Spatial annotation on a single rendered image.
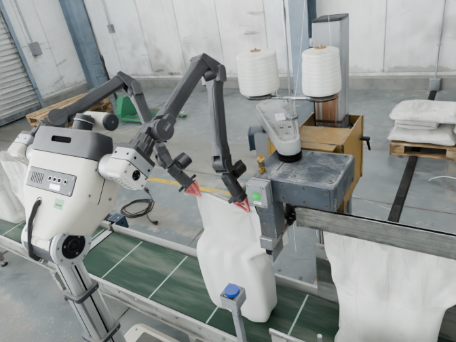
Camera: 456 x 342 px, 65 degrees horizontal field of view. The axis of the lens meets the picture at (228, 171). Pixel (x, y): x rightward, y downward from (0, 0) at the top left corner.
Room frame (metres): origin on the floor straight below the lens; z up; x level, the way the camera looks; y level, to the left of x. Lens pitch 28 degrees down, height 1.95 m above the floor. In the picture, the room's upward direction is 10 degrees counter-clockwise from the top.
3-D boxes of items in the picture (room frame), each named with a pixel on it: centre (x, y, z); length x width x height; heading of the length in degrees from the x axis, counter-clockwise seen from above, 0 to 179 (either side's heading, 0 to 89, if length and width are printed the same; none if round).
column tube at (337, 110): (1.47, -0.50, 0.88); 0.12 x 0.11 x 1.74; 144
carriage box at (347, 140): (1.40, -0.44, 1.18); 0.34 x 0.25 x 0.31; 144
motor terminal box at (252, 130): (1.58, -0.16, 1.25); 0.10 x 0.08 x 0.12; 169
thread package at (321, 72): (1.29, -0.40, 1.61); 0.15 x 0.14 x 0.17; 54
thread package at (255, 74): (1.44, -0.19, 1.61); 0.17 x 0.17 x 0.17
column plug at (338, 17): (1.47, -0.50, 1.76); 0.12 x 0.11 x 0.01; 144
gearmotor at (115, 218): (2.51, 1.06, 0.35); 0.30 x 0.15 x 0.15; 54
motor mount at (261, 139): (1.46, -0.27, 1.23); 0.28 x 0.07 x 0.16; 54
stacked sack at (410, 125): (3.58, -2.22, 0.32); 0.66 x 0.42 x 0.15; 138
